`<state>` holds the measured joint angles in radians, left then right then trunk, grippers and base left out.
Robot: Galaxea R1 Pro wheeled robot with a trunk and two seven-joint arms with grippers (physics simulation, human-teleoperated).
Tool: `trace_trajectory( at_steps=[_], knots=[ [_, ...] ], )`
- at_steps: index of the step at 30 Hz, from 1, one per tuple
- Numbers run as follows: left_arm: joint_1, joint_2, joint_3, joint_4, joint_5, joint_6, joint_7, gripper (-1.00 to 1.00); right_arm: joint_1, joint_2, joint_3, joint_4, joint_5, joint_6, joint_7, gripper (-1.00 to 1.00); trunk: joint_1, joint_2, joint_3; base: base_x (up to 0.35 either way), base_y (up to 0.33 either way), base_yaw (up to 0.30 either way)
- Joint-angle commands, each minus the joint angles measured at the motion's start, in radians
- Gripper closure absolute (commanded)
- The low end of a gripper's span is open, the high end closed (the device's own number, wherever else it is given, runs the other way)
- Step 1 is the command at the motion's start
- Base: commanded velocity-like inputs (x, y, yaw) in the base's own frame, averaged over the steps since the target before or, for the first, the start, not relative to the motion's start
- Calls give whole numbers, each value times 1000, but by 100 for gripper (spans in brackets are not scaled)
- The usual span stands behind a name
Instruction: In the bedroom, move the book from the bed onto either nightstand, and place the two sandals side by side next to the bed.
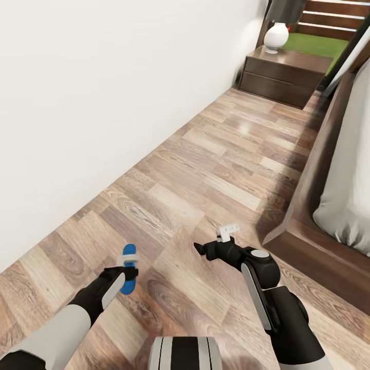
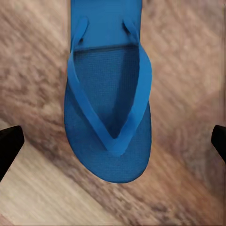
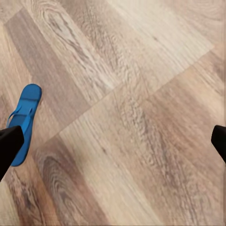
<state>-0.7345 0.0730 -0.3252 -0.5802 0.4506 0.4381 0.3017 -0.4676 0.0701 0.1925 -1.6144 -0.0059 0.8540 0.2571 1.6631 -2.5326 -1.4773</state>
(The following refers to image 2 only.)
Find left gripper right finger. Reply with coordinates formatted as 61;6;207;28
211;125;226;163

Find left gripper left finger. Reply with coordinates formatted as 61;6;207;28
0;125;24;181

